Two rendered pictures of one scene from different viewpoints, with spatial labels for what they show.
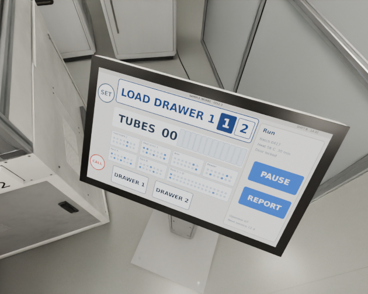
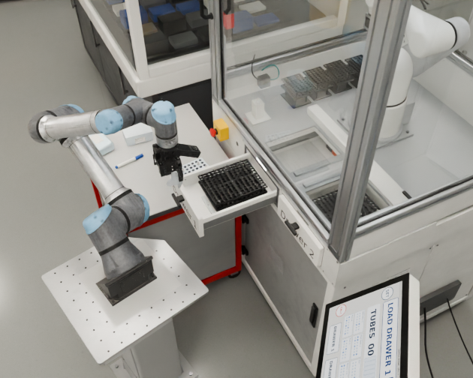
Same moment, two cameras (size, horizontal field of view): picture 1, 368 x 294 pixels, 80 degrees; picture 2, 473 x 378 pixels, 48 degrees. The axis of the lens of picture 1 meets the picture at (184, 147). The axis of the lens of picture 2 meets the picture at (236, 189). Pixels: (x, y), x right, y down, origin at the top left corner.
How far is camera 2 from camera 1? 1.11 m
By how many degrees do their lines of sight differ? 50
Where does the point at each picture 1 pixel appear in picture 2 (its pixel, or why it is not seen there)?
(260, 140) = not seen: outside the picture
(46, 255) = (261, 317)
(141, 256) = not seen: outside the picture
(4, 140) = (338, 244)
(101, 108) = (377, 295)
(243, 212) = not seen: outside the picture
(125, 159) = (347, 328)
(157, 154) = (355, 348)
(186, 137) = (371, 361)
